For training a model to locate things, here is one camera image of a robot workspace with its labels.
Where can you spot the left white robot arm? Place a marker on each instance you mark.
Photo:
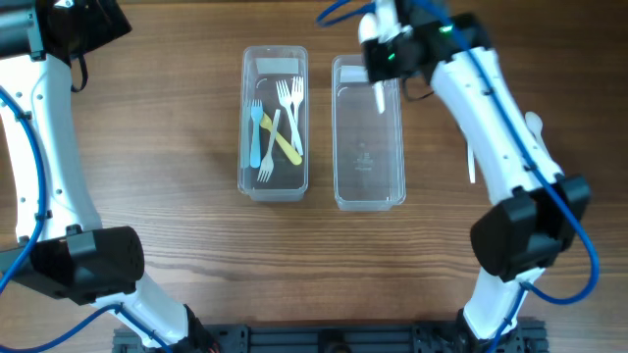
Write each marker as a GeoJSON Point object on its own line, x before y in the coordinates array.
{"type": "Point", "coordinates": [64, 251]}

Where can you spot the right clear plastic container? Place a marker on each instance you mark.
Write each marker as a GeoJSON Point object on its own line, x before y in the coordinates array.
{"type": "Point", "coordinates": [368, 153]}

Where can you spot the thin white plastic fork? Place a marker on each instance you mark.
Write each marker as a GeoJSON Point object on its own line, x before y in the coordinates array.
{"type": "Point", "coordinates": [267, 164]}

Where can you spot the wide white plastic fork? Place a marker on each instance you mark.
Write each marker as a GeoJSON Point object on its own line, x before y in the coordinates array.
{"type": "Point", "coordinates": [256, 115]}

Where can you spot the left clear plastic container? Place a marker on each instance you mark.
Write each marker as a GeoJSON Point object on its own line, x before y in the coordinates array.
{"type": "Point", "coordinates": [262, 68]}

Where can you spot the clear plastic container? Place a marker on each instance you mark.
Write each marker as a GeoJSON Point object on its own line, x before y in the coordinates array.
{"type": "Point", "coordinates": [262, 68]}
{"type": "Point", "coordinates": [368, 153]}

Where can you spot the curved white plastic fork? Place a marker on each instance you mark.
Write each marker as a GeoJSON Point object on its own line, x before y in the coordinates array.
{"type": "Point", "coordinates": [297, 95]}

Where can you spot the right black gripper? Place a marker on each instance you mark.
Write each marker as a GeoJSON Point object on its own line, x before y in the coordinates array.
{"type": "Point", "coordinates": [381, 61]}

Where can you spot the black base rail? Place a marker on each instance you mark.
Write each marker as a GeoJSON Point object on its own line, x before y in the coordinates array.
{"type": "Point", "coordinates": [528, 337]}

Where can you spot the yellow plastic fork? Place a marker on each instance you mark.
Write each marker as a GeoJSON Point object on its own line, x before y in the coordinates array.
{"type": "Point", "coordinates": [289, 151]}

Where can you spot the white plastic spoon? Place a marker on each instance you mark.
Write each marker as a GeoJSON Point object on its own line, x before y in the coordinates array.
{"type": "Point", "coordinates": [471, 163]}
{"type": "Point", "coordinates": [535, 125]}
{"type": "Point", "coordinates": [380, 96]}

